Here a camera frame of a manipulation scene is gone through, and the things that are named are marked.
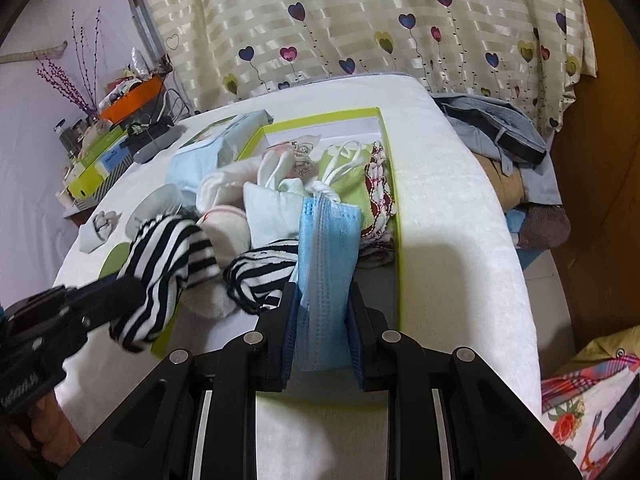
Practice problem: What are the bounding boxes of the black white striped cloth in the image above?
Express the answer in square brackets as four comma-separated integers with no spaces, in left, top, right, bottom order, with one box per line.
[110,214,221,353]

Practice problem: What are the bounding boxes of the white towel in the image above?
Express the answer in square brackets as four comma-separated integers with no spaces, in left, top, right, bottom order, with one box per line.
[195,148,295,214]

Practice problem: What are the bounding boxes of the pale mint toe sock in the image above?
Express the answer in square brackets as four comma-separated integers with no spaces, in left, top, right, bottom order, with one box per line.
[243,178,310,248]

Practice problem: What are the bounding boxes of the blue surgical face mask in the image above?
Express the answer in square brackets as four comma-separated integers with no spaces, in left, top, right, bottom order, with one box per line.
[294,193,362,372]

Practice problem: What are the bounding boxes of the red white plastic packet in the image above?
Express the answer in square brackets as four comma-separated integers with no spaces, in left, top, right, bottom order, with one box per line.
[269,134,320,181]

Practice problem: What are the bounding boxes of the green embroidered hand towel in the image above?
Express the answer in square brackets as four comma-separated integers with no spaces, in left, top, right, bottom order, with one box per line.
[318,141,397,243]

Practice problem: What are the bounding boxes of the grey toe sock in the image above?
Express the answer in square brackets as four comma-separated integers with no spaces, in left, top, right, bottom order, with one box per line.
[79,210,120,254]

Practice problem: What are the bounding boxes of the person's left hand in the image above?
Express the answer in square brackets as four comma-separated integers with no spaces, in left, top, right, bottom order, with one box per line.
[1,390,82,466]

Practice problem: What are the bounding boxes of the green cream jar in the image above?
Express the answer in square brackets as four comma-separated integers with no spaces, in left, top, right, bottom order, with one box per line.
[99,242,130,278]

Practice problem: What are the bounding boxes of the striped grey storage tray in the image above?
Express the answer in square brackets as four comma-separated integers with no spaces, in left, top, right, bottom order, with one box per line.
[67,153,134,210]

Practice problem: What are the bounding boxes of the lime green file box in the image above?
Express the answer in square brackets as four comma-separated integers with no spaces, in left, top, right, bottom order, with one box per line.
[66,165,106,200]

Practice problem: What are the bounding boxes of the floral patterned bag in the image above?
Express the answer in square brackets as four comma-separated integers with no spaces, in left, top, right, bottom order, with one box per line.
[541,326,639,479]

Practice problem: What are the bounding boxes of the wet wipes pack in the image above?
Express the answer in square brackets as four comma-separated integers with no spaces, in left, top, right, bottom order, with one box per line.
[165,110,273,197]

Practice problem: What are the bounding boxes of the green flat box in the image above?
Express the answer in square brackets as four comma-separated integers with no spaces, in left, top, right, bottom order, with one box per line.
[78,126,125,168]

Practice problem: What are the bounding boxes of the black grey VR headset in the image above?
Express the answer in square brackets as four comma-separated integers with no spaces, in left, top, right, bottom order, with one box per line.
[119,122,186,165]

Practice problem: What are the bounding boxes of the orange plastic basket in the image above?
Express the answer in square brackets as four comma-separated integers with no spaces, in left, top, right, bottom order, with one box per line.
[100,76,163,124]

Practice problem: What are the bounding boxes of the pink dried flower branches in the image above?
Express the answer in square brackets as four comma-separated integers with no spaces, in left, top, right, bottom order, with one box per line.
[34,8,102,116]

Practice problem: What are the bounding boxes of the lime green cardboard box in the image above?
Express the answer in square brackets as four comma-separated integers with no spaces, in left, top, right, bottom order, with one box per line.
[150,106,403,359]

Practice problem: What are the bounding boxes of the grey clothes pile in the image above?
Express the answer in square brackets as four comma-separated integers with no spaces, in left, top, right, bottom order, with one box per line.
[432,93,570,250]

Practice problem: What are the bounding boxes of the wooden wardrobe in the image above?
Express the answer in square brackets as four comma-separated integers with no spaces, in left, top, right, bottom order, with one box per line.
[552,0,639,347]

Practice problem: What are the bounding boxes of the heart pattern curtain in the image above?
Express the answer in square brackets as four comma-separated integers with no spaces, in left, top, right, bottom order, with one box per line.
[146,0,597,134]

